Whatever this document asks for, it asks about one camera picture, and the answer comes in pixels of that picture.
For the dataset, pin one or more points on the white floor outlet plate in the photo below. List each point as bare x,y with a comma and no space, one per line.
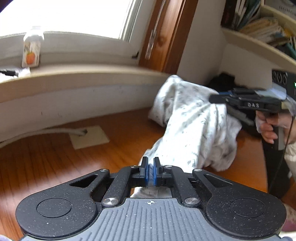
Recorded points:
94,135

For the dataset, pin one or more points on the beige window sill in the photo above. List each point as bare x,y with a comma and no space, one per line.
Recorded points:
65,77

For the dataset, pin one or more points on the black electronic device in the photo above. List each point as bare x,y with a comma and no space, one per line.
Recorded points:
285,80

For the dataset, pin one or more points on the person's right hand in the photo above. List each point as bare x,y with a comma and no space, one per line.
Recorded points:
265,126

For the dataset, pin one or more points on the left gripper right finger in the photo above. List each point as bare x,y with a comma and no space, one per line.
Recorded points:
162,174

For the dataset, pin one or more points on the cream wall shelf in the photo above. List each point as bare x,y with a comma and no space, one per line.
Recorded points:
260,48

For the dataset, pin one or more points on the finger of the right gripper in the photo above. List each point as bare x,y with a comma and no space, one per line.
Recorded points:
220,98
240,116

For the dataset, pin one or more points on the brown wooden window frame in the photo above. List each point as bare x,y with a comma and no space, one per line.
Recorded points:
167,35

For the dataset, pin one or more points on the orange label bottle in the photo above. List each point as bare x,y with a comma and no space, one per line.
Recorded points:
31,50

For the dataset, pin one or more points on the row of books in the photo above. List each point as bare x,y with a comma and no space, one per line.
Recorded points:
248,17

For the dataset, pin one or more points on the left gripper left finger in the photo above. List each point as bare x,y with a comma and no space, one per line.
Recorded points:
140,174

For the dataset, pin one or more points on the white patterned garment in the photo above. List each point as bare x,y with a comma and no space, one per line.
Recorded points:
197,134

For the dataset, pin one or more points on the black clothing pile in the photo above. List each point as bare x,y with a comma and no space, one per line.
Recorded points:
222,82

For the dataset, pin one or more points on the papers on sill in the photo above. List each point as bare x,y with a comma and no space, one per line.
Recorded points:
8,73

